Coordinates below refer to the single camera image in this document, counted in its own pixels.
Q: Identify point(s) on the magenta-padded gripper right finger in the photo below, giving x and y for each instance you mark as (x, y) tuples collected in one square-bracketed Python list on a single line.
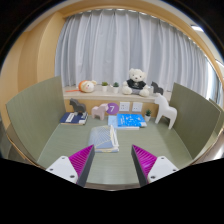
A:
[(144, 160)]

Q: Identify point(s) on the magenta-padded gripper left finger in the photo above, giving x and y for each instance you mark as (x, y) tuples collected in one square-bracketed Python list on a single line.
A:
[(80, 160)]

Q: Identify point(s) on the navy blue book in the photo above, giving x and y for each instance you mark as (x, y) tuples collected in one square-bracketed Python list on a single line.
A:
[(70, 119)]

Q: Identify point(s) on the bright blue book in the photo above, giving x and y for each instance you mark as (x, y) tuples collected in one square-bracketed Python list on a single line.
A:
[(130, 120)]

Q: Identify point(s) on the small potted plant white pot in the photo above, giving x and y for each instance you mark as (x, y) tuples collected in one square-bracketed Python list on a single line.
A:
[(116, 89), (104, 88), (147, 117)]

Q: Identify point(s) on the pink wooden horse figure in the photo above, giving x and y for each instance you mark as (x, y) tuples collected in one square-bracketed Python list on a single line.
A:
[(99, 111)]

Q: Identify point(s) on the dark grey wooden horse figure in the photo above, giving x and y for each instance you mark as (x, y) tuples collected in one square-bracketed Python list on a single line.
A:
[(78, 106)]

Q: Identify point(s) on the white wooden horse figure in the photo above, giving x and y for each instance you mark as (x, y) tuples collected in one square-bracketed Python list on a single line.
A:
[(165, 110)]

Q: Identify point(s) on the purple round number sign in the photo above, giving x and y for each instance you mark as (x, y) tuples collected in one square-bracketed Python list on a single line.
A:
[(113, 108)]

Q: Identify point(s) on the green divider panel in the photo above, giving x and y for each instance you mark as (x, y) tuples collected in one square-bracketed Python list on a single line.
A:
[(195, 116), (35, 116)]

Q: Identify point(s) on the wooden shelf ledge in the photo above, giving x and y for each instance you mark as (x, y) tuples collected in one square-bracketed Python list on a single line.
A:
[(100, 97)]

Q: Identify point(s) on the small dark horse figure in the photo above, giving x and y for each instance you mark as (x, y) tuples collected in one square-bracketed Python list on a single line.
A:
[(156, 88)]

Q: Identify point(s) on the cream and orange plush toy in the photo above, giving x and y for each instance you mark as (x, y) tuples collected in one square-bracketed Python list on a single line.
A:
[(87, 86)]

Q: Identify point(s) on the cream teddy bear black shirt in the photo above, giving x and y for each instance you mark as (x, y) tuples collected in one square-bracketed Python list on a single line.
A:
[(136, 83)]

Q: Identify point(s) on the grey-white curtain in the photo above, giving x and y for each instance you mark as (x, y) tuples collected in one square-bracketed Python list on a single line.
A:
[(126, 43)]

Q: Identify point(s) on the ceiling light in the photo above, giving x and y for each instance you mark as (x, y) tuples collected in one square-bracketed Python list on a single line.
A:
[(197, 28)]

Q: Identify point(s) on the white wall socket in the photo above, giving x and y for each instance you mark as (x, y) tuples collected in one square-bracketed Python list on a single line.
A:
[(137, 107), (124, 106)]

